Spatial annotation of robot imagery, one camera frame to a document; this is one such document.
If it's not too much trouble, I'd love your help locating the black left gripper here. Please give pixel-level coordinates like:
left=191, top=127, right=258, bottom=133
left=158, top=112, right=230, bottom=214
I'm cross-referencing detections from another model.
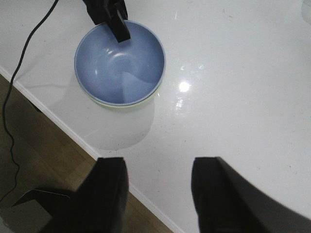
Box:
left=83, top=0, right=131, bottom=43

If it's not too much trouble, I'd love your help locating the blue bowl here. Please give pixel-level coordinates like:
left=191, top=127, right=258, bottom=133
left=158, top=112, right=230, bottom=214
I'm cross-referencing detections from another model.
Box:
left=73, top=20, right=167, bottom=106

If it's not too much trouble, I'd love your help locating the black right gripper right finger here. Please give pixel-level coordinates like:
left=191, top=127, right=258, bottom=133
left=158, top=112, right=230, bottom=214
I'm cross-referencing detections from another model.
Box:
left=191, top=157, right=311, bottom=233

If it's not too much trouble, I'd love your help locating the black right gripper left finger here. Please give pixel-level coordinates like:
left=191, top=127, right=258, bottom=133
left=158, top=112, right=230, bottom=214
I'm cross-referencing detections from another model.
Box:
left=15, top=157, right=129, bottom=233

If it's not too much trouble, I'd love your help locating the green bowl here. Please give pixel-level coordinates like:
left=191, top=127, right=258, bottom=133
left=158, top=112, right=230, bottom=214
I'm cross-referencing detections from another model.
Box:
left=79, top=82, right=161, bottom=108

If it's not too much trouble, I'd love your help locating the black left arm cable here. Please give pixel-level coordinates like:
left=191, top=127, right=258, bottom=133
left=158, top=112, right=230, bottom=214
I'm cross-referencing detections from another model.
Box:
left=0, top=0, right=59, bottom=202

